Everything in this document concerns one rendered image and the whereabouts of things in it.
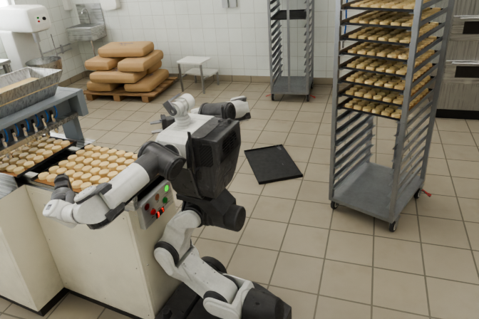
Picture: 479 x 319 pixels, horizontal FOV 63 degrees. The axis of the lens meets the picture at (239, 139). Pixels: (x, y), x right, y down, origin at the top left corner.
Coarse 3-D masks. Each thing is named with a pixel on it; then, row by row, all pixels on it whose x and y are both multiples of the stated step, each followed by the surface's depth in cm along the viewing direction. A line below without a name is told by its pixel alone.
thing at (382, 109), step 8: (424, 96) 264; (352, 104) 256; (360, 104) 255; (368, 104) 254; (376, 104) 255; (384, 104) 252; (376, 112) 243; (384, 112) 241; (392, 112) 244; (400, 112) 240
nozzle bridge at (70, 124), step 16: (64, 96) 220; (80, 96) 229; (16, 112) 203; (32, 112) 202; (48, 112) 221; (64, 112) 231; (80, 112) 233; (0, 128) 188; (32, 128) 213; (48, 128) 217; (64, 128) 248; (80, 128) 246; (0, 144) 198; (16, 144) 200
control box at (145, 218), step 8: (160, 184) 194; (168, 184) 197; (152, 192) 188; (160, 192) 191; (168, 192) 198; (144, 200) 182; (152, 200) 186; (160, 200) 192; (168, 200) 199; (144, 208) 181; (152, 208) 187; (160, 208) 193; (144, 216) 182; (152, 216) 188; (144, 224) 183
